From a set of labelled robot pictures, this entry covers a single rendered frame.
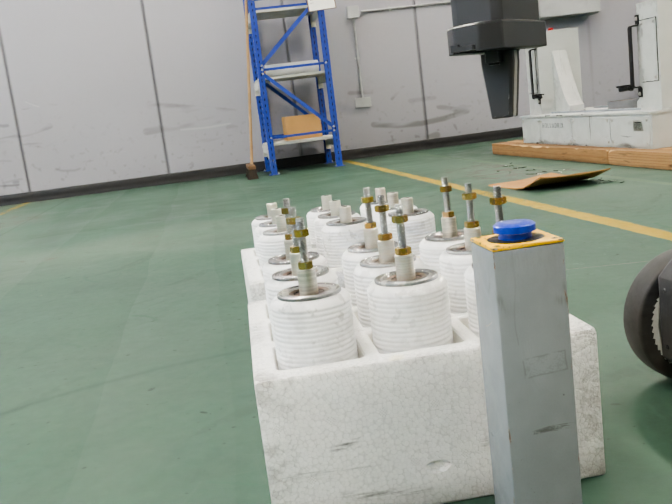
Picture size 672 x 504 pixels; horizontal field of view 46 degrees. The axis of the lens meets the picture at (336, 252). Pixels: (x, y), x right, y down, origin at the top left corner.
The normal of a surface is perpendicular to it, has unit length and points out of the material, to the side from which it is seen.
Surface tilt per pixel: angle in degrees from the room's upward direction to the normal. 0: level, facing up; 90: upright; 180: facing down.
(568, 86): 61
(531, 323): 90
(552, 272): 90
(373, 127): 90
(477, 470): 90
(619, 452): 0
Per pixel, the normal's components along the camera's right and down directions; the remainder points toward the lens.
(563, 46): 0.17, 0.15
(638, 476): -0.12, -0.98
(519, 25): 0.77, 0.02
